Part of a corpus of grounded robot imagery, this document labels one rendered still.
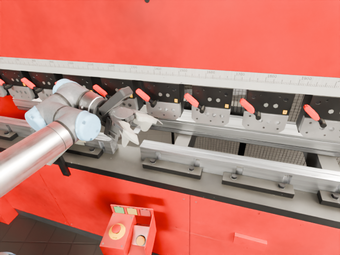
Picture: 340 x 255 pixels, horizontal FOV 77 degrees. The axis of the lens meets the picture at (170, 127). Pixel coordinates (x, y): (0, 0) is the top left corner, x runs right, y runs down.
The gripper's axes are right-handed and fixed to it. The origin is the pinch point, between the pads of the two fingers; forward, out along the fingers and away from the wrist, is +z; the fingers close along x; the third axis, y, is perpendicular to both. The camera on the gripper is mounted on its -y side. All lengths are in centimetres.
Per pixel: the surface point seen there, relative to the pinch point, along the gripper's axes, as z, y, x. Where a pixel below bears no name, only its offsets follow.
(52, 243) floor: -57, 153, -25
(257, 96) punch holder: 22.6, -15.2, -28.8
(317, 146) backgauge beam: 63, 4, -67
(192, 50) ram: -4.0, -21.4, -23.5
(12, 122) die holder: -100, 61, -27
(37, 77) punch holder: -70, 17, -20
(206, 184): 23, 32, -32
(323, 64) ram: 35, -32, -28
